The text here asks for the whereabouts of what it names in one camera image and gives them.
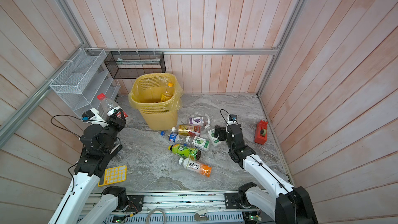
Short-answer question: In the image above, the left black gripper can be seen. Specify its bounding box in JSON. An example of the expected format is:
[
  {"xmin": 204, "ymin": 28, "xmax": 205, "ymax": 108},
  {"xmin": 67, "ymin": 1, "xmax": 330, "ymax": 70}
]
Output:
[{"xmin": 102, "ymin": 109, "xmax": 127, "ymax": 154}]

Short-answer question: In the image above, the red label water bottle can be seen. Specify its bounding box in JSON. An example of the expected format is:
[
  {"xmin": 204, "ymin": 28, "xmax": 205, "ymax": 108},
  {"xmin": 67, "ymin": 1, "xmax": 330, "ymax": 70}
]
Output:
[{"xmin": 97, "ymin": 93, "xmax": 128, "ymax": 119}]

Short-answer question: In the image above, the yellow label tea bottle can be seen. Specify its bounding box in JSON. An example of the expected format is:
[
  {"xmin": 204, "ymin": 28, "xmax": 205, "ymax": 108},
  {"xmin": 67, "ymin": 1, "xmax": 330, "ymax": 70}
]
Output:
[{"xmin": 161, "ymin": 83, "xmax": 174, "ymax": 102}]

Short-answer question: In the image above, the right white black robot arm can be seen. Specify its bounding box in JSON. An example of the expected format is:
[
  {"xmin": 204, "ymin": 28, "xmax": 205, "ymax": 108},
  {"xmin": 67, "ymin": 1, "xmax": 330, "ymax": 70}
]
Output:
[{"xmin": 215, "ymin": 124, "xmax": 318, "ymax": 224}]

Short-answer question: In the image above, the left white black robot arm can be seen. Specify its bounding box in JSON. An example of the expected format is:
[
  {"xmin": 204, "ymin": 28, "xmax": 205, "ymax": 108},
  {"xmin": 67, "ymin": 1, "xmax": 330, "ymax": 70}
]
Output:
[{"xmin": 50, "ymin": 107, "xmax": 130, "ymax": 224}]

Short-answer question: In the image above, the yellow ribbed waste bin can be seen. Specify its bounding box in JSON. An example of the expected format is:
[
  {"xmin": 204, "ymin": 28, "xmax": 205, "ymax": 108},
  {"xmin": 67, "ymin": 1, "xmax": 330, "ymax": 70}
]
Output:
[{"xmin": 138, "ymin": 110, "xmax": 178, "ymax": 131}]

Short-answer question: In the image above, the yellow plastic bin liner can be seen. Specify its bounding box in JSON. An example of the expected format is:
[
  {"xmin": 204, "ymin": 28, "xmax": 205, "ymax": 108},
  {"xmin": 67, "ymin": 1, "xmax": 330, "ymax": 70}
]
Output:
[{"xmin": 129, "ymin": 73, "xmax": 183, "ymax": 114}]

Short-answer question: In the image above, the lime label bottle right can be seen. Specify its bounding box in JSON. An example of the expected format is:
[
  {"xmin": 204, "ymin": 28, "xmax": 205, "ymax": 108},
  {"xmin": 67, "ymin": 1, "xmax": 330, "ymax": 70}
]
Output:
[{"xmin": 205, "ymin": 124, "xmax": 221, "ymax": 147}]

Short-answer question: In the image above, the lime label bottle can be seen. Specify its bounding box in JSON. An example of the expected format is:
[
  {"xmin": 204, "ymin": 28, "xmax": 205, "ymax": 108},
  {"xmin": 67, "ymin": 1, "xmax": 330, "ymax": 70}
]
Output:
[
  {"xmin": 186, "ymin": 136, "xmax": 210, "ymax": 151},
  {"xmin": 205, "ymin": 124, "xmax": 221, "ymax": 147}
]

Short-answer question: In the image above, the lime label bottle left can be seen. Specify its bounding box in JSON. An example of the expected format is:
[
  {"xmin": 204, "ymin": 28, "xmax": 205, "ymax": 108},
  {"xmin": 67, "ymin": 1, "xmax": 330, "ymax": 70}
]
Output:
[{"xmin": 186, "ymin": 136, "xmax": 210, "ymax": 151}]

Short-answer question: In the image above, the purple grape juice bottle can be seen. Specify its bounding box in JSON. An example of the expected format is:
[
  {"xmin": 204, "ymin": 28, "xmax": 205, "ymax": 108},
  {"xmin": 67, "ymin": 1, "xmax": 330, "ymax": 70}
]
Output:
[{"xmin": 189, "ymin": 116, "xmax": 211, "ymax": 127}]

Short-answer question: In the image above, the gold red energy drink bottle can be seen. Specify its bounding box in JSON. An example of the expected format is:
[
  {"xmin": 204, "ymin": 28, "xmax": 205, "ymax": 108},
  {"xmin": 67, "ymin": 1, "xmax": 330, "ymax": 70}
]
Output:
[{"xmin": 172, "ymin": 125, "xmax": 201, "ymax": 136}]

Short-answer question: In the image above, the green label tea bottle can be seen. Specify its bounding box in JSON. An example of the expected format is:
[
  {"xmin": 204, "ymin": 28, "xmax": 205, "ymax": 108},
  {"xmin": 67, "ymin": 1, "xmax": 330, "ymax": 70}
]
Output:
[{"xmin": 169, "ymin": 144, "xmax": 202, "ymax": 161}]

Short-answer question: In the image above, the red tape dispenser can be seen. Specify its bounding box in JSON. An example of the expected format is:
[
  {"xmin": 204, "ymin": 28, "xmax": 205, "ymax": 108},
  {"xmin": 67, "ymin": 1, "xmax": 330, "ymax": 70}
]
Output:
[{"xmin": 254, "ymin": 120, "xmax": 268, "ymax": 145}]

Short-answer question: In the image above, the orange juice bottle white cap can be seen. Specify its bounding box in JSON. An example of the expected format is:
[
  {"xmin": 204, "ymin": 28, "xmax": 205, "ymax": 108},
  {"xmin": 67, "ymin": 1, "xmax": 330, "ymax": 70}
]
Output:
[{"xmin": 178, "ymin": 158, "xmax": 212, "ymax": 177}]

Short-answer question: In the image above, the blue label pepsi bottle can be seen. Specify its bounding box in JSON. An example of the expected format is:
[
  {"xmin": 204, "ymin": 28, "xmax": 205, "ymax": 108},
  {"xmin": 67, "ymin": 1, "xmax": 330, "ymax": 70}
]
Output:
[{"xmin": 160, "ymin": 131, "xmax": 188, "ymax": 145}]

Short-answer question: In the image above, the yellow calculator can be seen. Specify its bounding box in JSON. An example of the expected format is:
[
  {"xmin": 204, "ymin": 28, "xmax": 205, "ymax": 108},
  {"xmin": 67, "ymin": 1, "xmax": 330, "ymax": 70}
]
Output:
[{"xmin": 98, "ymin": 166, "xmax": 127, "ymax": 187}]

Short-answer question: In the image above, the grey stapler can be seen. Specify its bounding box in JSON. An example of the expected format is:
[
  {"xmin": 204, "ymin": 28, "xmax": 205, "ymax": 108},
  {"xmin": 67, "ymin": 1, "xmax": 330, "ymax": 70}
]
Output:
[{"xmin": 194, "ymin": 209, "xmax": 209, "ymax": 222}]

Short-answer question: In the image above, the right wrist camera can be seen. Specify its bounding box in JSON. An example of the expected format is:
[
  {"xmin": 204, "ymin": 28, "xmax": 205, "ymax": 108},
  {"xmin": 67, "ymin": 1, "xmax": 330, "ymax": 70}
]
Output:
[{"xmin": 227, "ymin": 114, "xmax": 238, "ymax": 125}]

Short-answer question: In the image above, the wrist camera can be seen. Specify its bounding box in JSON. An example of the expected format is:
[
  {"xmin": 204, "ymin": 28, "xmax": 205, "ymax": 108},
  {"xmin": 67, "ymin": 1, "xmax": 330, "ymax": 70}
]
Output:
[
  {"xmin": 227, "ymin": 114, "xmax": 238, "ymax": 125},
  {"xmin": 82, "ymin": 108, "xmax": 108, "ymax": 128}
]

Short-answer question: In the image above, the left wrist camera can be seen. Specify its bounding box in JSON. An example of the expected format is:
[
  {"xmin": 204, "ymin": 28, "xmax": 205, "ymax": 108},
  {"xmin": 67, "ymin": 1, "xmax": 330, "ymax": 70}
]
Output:
[{"xmin": 82, "ymin": 108, "xmax": 108, "ymax": 128}]

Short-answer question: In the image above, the white wire mesh shelf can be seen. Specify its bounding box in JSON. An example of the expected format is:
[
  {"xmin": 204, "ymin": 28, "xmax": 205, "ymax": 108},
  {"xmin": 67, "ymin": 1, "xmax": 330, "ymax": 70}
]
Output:
[{"xmin": 50, "ymin": 48, "xmax": 120, "ymax": 119}]

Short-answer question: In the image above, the black wire mesh basket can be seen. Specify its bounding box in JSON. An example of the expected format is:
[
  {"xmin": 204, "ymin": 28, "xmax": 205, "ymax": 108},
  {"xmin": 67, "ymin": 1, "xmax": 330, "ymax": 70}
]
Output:
[{"xmin": 104, "ymin": 51, "xmax": 166, "ymax": 79}]

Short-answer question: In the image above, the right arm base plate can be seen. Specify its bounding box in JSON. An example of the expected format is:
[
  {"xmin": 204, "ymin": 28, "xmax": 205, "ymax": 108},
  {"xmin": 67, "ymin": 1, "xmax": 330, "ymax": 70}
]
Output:
[{"xmin": 224, "ymin": 191, "xmax": 256, "ymax": 209}]

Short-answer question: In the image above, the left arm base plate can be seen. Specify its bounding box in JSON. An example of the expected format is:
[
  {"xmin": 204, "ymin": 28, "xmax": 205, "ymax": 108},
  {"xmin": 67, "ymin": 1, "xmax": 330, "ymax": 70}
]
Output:
[{"xmin": 115, "ymin": 195, "xmax": 145, "ymax": 213}]

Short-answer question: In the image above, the coiled grey cable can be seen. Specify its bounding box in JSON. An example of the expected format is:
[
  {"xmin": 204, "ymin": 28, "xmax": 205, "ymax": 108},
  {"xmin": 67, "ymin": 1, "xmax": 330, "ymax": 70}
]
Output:
[{"xmin": 146, "ymin": 207, "xmax": 168, "ymax": 224}]

